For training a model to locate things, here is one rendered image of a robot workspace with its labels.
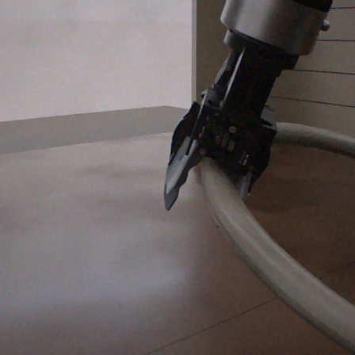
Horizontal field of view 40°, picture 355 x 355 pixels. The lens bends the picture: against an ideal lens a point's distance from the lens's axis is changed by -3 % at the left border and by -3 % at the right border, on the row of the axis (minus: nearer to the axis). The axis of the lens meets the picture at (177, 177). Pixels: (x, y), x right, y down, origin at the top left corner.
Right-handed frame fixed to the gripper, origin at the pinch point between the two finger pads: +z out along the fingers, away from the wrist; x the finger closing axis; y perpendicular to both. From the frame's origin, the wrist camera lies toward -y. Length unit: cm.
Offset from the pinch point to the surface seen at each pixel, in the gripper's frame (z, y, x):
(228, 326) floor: 138, -141, 50
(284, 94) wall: 179, -794, 143
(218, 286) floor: 148, -183, 46
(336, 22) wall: 30, -746, 167
